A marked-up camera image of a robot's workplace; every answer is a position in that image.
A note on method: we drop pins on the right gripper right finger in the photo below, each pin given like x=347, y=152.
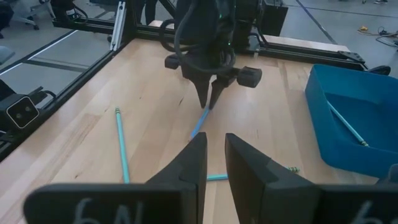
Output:
x=273, y=196

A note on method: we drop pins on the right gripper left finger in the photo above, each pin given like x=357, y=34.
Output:
x=174, y=199

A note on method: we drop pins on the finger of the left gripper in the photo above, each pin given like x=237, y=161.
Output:
x=217, y=91
x=203, y=90

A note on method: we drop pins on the blue pencil with green ferrule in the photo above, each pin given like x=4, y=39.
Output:
x=199, y=123

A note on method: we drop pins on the teal pencil with green ferrule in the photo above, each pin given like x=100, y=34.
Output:
x=217, y=177
x=346, y=123
x=122, y=146

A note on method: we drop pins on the black background robot base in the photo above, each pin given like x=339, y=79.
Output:
x=66, y=9

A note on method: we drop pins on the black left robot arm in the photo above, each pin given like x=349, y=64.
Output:
x=199, y=18

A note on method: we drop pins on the blue plastic bin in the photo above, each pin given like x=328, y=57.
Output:
x=329, y=149

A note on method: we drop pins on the white office chair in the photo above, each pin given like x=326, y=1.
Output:
x=34, y=12

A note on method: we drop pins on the silver aluminium rail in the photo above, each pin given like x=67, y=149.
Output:
x=118, y=28

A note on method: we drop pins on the black camera on frame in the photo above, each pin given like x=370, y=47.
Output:
x=22, y=112

